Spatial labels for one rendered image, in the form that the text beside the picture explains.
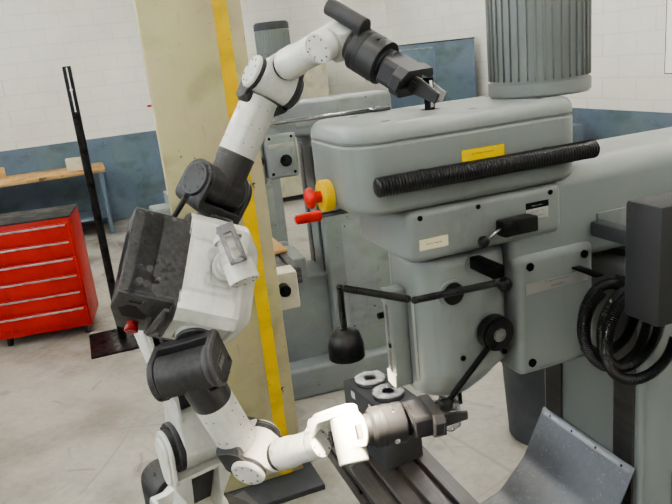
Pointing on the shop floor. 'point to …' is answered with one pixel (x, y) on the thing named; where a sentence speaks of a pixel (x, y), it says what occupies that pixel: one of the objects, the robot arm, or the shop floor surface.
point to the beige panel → (262, 373)
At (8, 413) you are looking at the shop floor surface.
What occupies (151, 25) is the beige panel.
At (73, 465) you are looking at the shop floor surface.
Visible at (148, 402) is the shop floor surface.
